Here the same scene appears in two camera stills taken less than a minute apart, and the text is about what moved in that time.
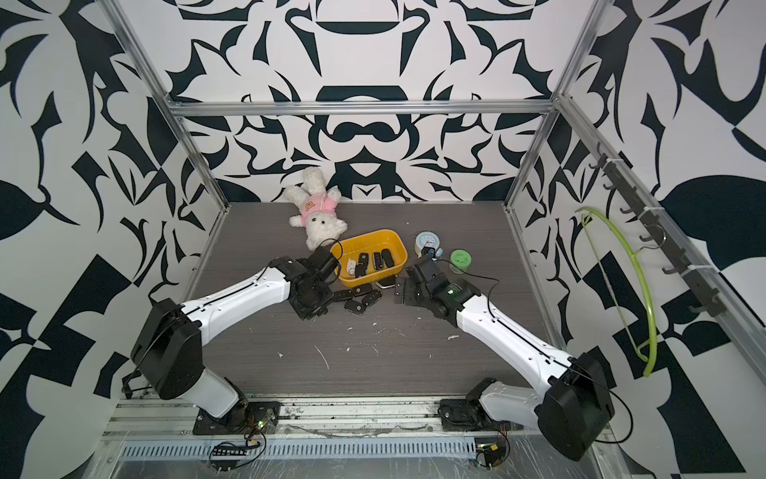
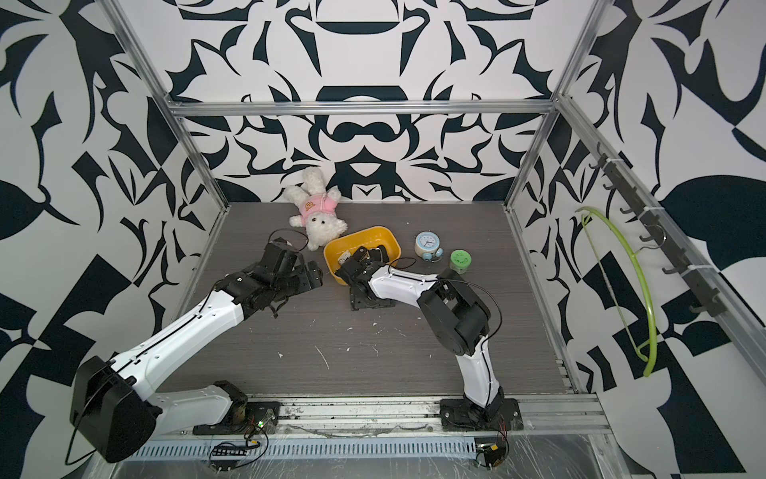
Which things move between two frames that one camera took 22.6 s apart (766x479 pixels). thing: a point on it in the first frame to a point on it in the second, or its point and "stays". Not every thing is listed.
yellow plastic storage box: [369, 256] stays
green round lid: [461, 260] stays
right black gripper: [406, 296] to [356, 301]
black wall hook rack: [636, 201] stays
